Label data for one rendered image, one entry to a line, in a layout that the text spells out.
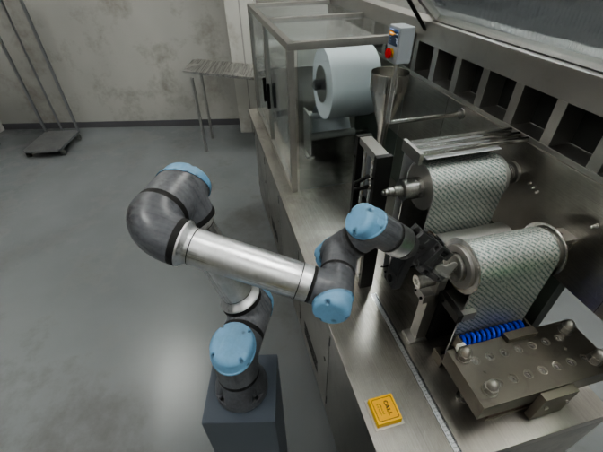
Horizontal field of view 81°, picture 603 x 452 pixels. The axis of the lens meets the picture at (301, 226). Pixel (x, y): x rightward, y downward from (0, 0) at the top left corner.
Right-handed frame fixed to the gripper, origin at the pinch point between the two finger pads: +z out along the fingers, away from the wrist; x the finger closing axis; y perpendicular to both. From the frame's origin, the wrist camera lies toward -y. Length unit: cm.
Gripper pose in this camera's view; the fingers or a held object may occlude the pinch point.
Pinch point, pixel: (441, 274)
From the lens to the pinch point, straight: 98.9
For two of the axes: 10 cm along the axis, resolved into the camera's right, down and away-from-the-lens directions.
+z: 7.5, 3.7, 5.5
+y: 6.1, -7.0, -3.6
